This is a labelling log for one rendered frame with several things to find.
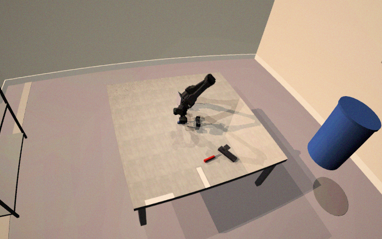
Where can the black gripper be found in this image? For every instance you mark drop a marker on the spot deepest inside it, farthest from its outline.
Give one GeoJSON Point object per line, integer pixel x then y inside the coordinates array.
{"type": "Point", "coordinates": [183, 118]}

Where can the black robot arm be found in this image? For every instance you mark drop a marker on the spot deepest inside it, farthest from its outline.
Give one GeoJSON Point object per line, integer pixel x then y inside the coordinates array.
{"type": "Point", "coordinates": [192, 92]}

